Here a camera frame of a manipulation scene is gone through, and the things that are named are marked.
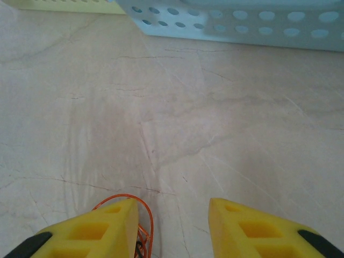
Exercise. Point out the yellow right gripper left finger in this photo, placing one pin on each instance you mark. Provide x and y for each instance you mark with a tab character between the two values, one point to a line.
88	236

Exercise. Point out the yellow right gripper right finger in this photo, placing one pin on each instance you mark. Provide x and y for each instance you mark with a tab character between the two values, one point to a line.
258	236

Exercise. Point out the light blue plastic basket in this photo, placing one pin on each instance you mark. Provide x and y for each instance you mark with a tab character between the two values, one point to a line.
252	22

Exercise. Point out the light green plastic basket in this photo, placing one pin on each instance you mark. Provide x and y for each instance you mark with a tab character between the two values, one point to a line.
80	6

